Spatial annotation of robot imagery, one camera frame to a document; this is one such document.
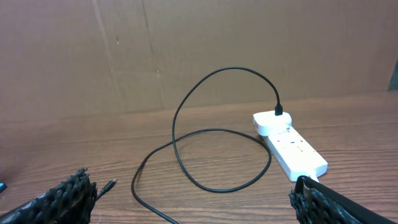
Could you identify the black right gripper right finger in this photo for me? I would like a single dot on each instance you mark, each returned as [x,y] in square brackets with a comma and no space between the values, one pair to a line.
[317,204]

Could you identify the white charger adapter plug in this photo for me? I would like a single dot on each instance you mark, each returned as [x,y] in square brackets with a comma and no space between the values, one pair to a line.
[267,123]

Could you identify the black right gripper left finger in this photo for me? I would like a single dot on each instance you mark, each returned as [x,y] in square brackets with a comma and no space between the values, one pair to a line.
[70,202]

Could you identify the Samsung Galaxy smartphone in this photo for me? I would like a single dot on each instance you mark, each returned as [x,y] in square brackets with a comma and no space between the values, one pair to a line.
[3,187]

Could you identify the white power strip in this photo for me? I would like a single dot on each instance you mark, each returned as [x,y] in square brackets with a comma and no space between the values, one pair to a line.
[296,156]

